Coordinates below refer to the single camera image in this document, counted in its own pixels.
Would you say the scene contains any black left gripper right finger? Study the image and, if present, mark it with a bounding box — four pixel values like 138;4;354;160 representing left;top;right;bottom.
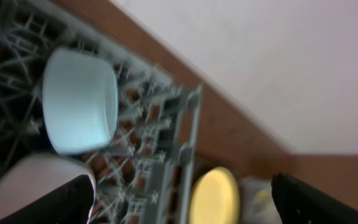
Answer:
271;173;358;224

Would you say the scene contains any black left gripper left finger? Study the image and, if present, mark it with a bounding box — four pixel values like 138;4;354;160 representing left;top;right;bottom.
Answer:
0;175;94;224

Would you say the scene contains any yellow snack wrapper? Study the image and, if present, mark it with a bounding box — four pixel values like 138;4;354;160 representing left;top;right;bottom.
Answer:
252;189;273;206

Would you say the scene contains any white pink-rimmed bowl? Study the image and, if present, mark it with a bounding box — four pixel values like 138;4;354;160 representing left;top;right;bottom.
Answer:
0;154;96;218

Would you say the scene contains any yellow plate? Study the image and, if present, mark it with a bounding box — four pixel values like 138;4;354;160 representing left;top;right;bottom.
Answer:
188;167;240;224

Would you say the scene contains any light blue bowl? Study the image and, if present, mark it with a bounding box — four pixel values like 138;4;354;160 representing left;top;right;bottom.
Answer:
42;47;119;155

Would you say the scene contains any clear plastic waste bin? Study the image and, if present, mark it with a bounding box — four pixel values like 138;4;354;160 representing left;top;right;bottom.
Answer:
241;177;282;224

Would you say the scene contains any grey plastic dishwasher rack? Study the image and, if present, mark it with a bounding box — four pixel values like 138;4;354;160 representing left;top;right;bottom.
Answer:
0;1;202;223

